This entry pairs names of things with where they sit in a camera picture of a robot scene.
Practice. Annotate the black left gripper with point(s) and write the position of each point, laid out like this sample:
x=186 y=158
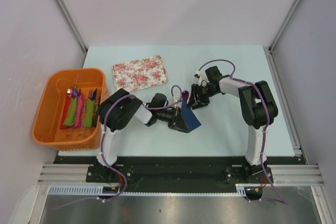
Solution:
x=180 y=124

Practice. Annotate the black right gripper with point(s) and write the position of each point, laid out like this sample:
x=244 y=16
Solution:
x=193 y=101

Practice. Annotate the dark blue paper napkin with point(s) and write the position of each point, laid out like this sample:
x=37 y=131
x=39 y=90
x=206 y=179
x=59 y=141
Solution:
x=189 y=118

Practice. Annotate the purple metal spoon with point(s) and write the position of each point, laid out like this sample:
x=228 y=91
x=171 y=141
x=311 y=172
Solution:
x=185 y=95

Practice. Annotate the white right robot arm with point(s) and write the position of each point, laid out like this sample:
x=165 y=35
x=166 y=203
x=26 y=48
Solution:
x=257 y=105

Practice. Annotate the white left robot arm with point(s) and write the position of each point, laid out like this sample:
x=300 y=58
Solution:
x=119 y=109

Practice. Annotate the green napkin roll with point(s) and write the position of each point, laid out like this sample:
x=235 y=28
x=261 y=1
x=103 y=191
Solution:
x=89 y=113
x=71 y=113

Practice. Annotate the pink napkin roll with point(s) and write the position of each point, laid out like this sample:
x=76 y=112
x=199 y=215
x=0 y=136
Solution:
x=77 y=123

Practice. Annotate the red napkin roll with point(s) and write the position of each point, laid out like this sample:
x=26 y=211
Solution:
x=64 y=113

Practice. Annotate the floral rectangular tray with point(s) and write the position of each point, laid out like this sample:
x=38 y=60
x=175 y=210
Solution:
x=140 y=74

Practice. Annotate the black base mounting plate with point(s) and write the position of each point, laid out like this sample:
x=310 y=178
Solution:
x=181 y=175

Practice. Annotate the orange plastic basket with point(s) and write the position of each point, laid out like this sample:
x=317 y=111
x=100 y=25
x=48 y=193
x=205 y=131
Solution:
x=90 y=82

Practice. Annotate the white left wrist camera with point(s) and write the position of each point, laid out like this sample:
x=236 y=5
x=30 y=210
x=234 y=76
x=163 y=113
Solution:
x=176 y=100

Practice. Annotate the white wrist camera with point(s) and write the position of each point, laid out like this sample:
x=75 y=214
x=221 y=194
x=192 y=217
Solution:
x=199 y=77
x=176 y=100

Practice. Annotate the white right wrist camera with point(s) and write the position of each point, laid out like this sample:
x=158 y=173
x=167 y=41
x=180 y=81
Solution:
x=199 y=77

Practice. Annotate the white slotted cable duct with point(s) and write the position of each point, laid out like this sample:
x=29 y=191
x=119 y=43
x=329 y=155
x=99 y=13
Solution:
x=75 y=190

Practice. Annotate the aluminium frame rail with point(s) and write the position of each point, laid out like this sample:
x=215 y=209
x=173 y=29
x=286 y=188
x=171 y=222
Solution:
x=63 y=174

